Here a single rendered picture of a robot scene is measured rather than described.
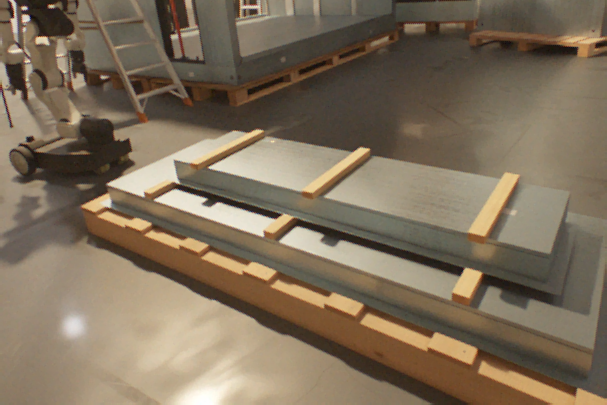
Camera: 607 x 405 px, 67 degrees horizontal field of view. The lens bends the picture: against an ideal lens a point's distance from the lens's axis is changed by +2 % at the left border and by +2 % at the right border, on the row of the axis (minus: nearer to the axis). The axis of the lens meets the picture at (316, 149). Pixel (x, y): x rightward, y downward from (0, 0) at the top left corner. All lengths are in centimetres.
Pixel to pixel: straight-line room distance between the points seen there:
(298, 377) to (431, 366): 41
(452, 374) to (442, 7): 699
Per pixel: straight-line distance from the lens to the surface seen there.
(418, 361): 153
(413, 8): 816
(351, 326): 159
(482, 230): 149
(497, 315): 145
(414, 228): 159
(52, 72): 353
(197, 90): 474
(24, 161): 364
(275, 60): 488
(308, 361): 164
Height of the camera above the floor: 120
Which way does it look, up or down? 22 degrees down
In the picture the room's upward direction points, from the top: 5 degrees counter-clockwise
